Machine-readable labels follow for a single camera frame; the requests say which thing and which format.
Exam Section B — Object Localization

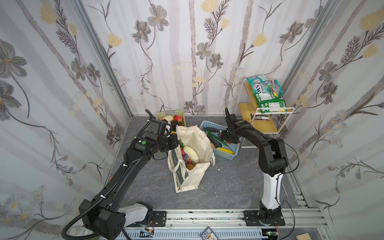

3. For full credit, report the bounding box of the green plastic fruit basket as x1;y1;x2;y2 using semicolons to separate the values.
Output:
156;110;186;127

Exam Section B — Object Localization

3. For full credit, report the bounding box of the white radish toy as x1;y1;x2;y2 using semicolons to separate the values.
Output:
183;146;200;164

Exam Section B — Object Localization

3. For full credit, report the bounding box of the purple brown chocolate packet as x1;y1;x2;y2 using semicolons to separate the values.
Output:
251;115;270;121

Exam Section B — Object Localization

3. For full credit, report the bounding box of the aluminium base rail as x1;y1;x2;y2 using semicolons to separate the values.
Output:
79;208;331;240

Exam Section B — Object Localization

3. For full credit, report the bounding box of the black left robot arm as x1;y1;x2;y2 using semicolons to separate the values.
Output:
61;110;180;240

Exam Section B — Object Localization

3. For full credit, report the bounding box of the dark eggplant toy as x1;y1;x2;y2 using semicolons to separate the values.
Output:
207;134;222;148
203;127;222;133

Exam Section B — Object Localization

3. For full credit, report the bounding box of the blue plastic vegetable basket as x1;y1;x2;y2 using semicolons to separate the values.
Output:
200;121;240;160

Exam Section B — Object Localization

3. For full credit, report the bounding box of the white wire wooden shelf rack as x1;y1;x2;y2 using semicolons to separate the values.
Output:
235;78;296;138

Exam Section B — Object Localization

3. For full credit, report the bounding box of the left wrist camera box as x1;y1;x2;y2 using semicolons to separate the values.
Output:
146;119;170;138

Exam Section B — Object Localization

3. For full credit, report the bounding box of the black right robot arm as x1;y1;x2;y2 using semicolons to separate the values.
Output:
222;108;289;226

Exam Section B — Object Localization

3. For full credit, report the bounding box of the green skittles candy bag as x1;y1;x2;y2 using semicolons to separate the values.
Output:
247;75;287;114

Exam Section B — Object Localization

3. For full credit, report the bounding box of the cream floral tote bag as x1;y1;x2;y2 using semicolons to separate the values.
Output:
168;126;216;193

